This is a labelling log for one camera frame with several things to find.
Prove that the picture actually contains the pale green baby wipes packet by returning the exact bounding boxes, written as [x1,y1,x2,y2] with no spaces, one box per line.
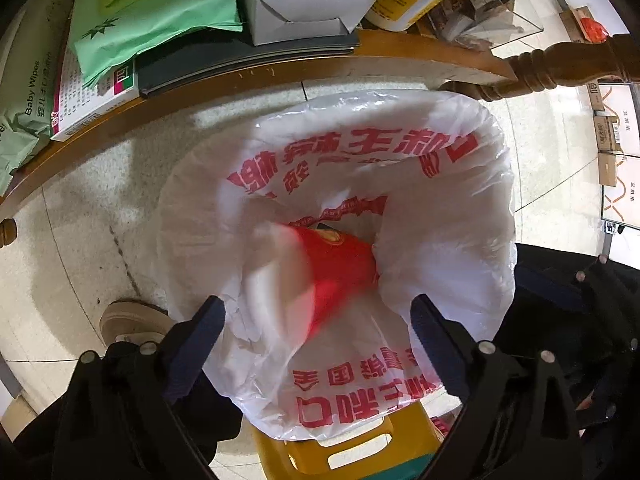
[0,0,76,191]

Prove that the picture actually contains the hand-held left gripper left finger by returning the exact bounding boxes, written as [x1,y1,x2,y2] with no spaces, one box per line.
[52,295,226,480]

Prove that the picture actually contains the row of cardboard boxes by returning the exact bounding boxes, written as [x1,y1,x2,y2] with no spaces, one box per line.
[559,5,640,187]

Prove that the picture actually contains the person's black pants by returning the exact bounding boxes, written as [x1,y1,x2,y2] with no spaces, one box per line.
[0,242,640,480]

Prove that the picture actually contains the red cigarette pack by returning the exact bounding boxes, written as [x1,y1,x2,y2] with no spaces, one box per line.
[280,222,381,333]

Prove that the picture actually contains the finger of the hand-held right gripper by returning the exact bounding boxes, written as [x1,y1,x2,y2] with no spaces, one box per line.
[572,255,640,361]

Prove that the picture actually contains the white box pink label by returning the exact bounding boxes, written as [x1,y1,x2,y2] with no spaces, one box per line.
[50,45,138,142]

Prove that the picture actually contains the white plastic bag red print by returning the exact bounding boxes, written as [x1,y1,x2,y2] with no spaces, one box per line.
[150,89,518,443]

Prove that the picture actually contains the dark grey folder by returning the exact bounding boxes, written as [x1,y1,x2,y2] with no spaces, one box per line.
[135,27,361,98]

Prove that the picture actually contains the white orange-patterned display board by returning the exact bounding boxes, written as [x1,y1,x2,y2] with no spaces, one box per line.
[597,80,640,233]

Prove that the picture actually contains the yellow plastic stool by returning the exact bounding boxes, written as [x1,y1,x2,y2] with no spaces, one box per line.
[252,400,451,480]

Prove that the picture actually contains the clear acrylic box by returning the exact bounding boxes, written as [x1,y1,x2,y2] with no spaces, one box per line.
[415,0,543,51]

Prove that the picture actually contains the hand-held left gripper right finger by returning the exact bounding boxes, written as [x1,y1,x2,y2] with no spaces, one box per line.
[410,294,583,480]

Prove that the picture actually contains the beige shoe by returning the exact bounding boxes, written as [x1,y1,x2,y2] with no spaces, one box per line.
[99,299,172,357]

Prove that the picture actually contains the wooden table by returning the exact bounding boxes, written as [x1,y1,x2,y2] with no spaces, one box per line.
[0,27,640,251]

